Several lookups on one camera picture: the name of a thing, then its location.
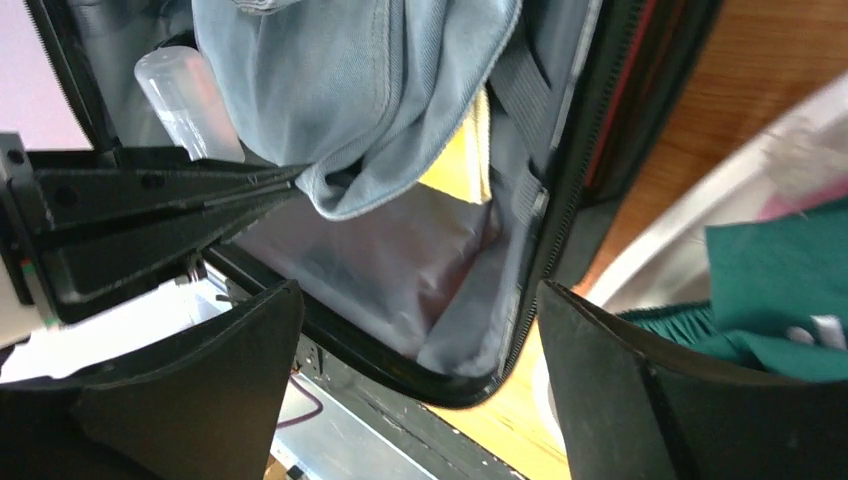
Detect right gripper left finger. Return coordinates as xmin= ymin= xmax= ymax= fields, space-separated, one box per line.
xmin=1 ymin=281 xmax=304 ymax=479

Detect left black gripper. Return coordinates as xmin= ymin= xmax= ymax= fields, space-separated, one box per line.
xmin=1 ymin=132 xmax=305 ymax=323

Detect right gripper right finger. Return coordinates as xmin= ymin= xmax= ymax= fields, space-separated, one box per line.
xmin=537 ymin=281 xmax=847 ymax=479

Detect white plastic basin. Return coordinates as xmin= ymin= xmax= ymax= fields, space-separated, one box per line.
xmin=529 ymin=72 xmax=848 ymax=458

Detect dark green garment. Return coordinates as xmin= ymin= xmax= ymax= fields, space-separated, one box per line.
xmin=619 ymin=198 xmax=847 ymax=382

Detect pink and teal kids suitcase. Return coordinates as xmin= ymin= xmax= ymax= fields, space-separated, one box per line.
xmin=24 ymin=1 xmax=721 ymax=408

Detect pink garment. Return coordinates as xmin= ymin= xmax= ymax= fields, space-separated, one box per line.
xmin=757 ymin=177 xmax=847 ymax=221

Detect yellow towel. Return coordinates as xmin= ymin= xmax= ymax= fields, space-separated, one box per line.
xmin=419 ymin=88 xmax=492 ymax=205

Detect light blue denim jeans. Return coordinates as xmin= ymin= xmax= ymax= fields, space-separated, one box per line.
xmin=191 ymin=1 xmax=522 ymax=221

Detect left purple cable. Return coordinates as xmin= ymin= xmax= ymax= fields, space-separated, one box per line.
xmin=274 ymin=374 xmax=326 ymax=432

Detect aluminium rail frame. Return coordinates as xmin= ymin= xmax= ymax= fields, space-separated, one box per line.
xmin=270 ymin=373 xmax=434 ymax=480

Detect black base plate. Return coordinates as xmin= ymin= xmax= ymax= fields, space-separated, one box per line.
xmin=296 ymin=336 xmax=522 ymax=479

